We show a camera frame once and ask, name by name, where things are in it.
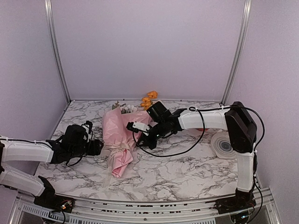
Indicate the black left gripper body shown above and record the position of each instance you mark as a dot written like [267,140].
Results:
[78,151]

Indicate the aluminium frame left post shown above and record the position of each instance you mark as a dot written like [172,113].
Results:
[53,39]

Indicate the grey swirl ceramic plate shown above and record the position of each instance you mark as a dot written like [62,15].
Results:
[220,144]

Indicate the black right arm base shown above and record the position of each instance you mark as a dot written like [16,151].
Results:
[240,201]

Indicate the orange bowl white inside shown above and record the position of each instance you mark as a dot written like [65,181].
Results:
[202,129]

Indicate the aluminium frame right post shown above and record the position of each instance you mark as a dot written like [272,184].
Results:
[238,51]

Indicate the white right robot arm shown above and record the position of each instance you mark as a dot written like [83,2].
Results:
[237,138]

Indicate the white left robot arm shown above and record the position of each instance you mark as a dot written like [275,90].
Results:
[15,153]

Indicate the orange flower stem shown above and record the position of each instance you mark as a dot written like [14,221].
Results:
[147,101]

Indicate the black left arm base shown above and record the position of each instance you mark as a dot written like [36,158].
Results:
[49,199]

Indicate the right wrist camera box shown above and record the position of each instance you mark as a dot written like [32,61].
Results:
[158,112]

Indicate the pink wrapping paper sheet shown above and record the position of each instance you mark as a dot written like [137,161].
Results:
[114,126]

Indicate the cream ribbon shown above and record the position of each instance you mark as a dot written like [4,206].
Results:
[117,162]

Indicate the aluminium front rail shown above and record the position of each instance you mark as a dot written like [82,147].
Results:
[96,211]

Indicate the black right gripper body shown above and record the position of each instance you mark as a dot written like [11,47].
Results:
[153,143]

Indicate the aluminium frame post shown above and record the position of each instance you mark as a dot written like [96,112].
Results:
[53,39]
[238,51]

